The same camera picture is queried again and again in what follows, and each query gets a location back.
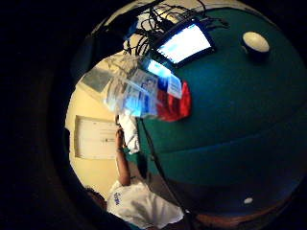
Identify clear bag with red-blue print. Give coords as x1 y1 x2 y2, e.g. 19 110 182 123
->
104 54 193 123

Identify white cloth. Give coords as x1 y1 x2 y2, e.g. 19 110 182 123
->
118 111 142 155

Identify grey rectangular panel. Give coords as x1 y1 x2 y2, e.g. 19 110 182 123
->
81 66 113 94

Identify lit monitor screen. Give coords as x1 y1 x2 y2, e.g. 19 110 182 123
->
150 18 217 69

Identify white cabinet door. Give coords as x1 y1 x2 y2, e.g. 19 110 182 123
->
74 114 119 161

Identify person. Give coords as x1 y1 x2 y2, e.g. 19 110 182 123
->
84 180 186 230

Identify bundle of black cables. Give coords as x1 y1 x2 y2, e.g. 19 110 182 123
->
124 0 230 58

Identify thin black cable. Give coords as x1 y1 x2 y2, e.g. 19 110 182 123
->
139 118 194 225

